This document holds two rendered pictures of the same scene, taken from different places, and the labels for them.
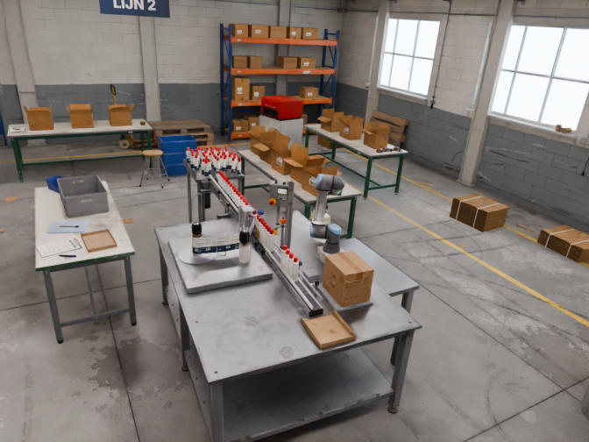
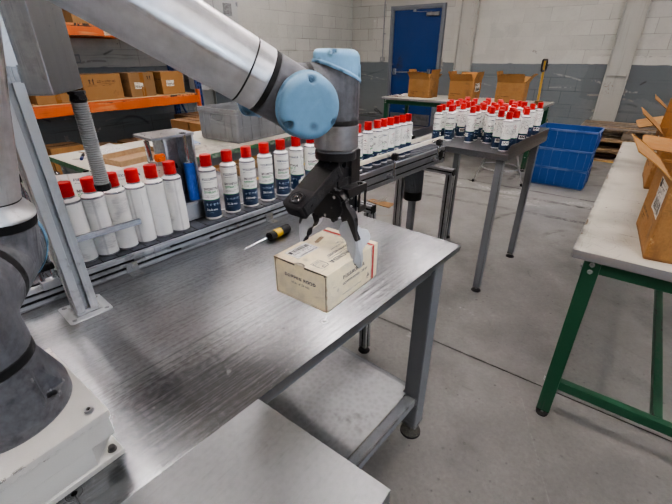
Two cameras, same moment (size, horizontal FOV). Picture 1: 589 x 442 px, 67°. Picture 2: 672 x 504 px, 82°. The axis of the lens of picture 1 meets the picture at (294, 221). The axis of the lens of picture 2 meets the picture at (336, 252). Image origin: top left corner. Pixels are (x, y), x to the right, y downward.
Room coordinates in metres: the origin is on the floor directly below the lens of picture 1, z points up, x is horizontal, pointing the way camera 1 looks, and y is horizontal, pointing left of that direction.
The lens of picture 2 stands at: (3.65, -0.85, 1.35)
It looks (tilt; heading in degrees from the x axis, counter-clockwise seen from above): 27 degrees down; 66
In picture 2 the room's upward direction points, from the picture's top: straight up
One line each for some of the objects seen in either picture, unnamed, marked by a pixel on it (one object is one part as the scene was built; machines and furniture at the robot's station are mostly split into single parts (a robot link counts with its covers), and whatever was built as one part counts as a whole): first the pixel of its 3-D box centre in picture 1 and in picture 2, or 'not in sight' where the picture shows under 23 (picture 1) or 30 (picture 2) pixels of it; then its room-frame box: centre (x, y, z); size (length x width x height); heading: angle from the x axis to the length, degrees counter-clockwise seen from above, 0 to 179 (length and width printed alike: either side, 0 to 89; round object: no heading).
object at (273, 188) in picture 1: (280, 194); (24, 36); (3.45, 0.13, 1.38); 0.17 x 0.10 x 0.19; 81
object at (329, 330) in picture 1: (327, 327); not in sight; (2.42, -0.27, 0.85); 0.30 x 0.26 x 0.04; 26
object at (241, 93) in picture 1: (280, 83); not in sight; (11.09, 0.57, 1.26); 2.78 x 0.61 x 2.51; 119
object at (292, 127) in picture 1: (280, 128); not in sight; (9.17, 0.41, 0.61); 0.70 x 0.60 x 1.22; 41
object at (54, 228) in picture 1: (68, 226); not in sight; (3.72, 2.11, 0.81); 0.32 x 0.24 x 0.01; 105
